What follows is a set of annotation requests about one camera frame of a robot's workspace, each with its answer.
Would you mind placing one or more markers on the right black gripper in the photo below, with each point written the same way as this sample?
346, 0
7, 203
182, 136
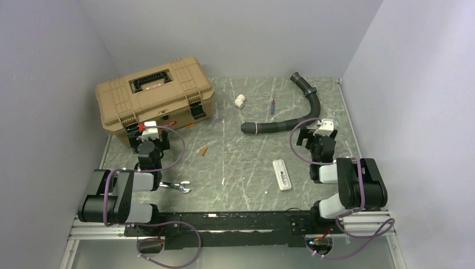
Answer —
308, 134

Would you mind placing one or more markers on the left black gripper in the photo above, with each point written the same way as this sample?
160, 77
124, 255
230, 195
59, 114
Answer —
163, 144

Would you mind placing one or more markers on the white remote control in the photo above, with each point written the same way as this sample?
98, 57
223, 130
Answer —
281, 175

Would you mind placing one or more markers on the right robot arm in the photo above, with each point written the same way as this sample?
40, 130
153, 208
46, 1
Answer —
358, 182

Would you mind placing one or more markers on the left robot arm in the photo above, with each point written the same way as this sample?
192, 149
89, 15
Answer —
108, 196

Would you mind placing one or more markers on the tan plastic toolbox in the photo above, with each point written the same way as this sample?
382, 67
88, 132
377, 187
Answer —
175, 95

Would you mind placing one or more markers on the silver open-end wrench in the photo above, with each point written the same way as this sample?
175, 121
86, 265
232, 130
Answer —
181, 187

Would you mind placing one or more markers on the white pipe fitting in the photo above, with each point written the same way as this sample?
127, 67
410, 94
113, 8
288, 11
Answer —
240, 101

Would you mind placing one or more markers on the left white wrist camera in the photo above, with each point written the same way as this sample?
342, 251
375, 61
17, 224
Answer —
149, 131

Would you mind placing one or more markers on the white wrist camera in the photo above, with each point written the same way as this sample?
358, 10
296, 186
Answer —
325, 127
149, 131

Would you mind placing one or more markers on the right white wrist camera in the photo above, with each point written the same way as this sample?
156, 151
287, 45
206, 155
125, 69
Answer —
325, 127

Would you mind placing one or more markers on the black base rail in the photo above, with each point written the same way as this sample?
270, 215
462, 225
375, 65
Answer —
193, 237

